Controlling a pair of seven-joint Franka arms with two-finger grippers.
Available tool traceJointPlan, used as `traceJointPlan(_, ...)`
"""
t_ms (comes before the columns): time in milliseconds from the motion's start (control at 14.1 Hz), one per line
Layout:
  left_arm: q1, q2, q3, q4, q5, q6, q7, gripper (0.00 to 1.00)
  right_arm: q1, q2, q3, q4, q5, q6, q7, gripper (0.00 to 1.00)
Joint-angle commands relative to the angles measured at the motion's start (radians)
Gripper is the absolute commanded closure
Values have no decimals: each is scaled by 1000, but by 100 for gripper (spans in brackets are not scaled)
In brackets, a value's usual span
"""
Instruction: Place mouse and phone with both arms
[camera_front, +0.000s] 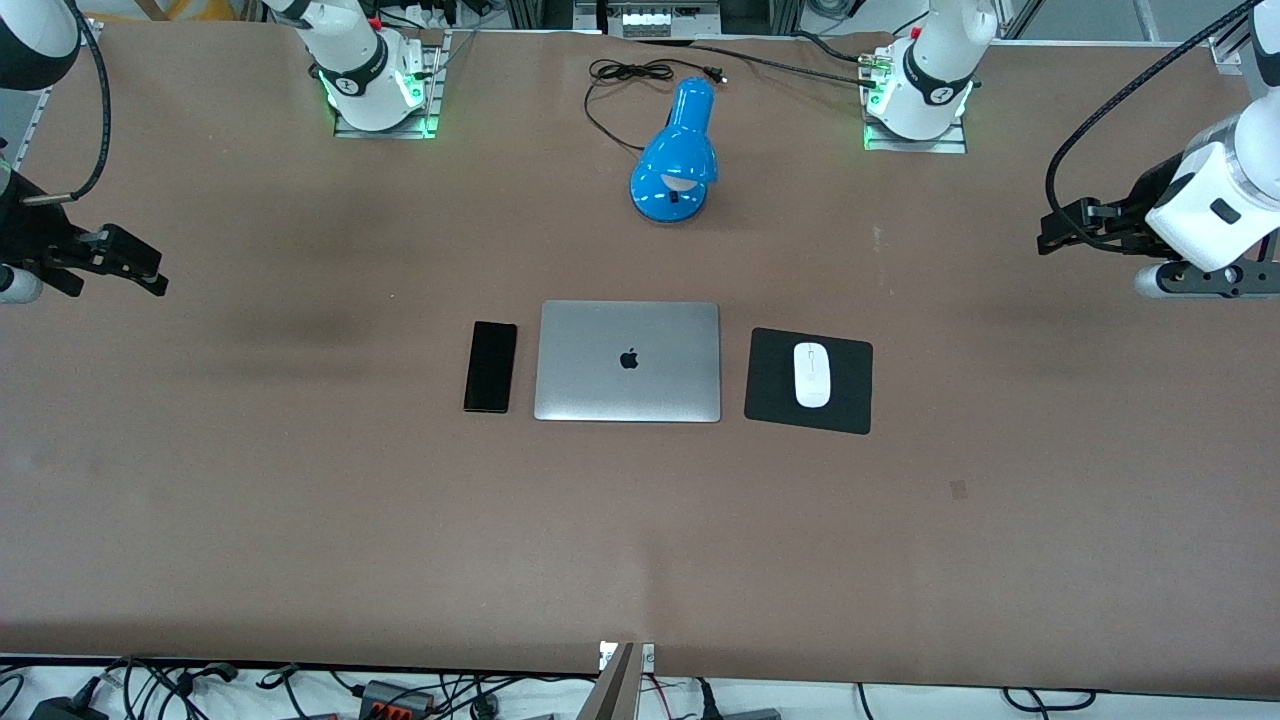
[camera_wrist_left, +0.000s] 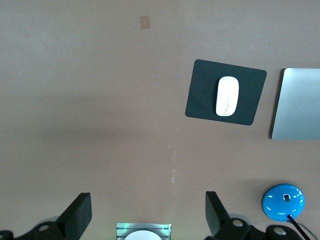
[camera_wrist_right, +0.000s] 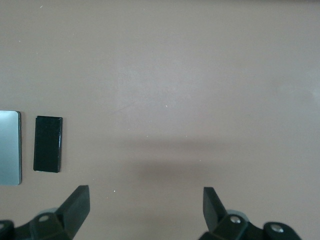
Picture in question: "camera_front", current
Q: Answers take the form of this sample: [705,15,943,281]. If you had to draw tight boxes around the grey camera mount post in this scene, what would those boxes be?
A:
[578,641,656,720]

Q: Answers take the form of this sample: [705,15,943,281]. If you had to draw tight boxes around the blue desk lamp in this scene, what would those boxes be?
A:
[630,77,719,224]

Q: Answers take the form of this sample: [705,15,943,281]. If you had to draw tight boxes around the white computer mouse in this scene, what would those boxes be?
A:
[793,342,831,409]

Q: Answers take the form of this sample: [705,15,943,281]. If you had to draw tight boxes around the black cable to arm base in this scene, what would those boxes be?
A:
[640,35,893,89]

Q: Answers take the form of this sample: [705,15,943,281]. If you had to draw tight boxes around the black mouse pad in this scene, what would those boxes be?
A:
[744,327,874,436]

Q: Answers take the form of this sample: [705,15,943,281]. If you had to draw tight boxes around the black box with red buttons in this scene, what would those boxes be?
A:
[360,680,437,720]

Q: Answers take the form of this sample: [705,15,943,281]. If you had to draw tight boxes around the looped black floor cable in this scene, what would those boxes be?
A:
[1003,687,1097,714]

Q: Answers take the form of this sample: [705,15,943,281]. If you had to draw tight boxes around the aluminium frame rail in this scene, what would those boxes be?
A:
[10,18,103,166]

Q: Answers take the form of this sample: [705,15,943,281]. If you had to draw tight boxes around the grey power strip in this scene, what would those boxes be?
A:
[605,0,722,39]

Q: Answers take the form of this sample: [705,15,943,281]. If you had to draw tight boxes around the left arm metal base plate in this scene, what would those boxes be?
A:
[863,60,969,154]

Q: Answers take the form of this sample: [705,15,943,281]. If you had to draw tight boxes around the black power adapter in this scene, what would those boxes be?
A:
[28,695,109,720]

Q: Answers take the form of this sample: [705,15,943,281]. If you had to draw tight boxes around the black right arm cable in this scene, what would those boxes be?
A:
[20,0,112,206]

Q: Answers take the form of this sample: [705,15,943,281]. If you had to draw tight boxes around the black lamp power cord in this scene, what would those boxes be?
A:
[583,58,728,153]

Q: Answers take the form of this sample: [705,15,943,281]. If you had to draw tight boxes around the black smartphone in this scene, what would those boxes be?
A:
[463,321,519,414]

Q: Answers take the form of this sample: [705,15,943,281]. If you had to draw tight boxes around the silver closed laptop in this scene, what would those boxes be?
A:
[533,300,722,423]

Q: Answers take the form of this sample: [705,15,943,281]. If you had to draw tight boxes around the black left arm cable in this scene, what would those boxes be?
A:
[1045,0,1263,251]

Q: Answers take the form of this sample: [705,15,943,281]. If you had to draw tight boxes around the tangled black floor cables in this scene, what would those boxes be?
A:
[0,655,301,720]

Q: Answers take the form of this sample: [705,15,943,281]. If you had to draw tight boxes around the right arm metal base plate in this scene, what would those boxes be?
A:
[333,30,443,139]

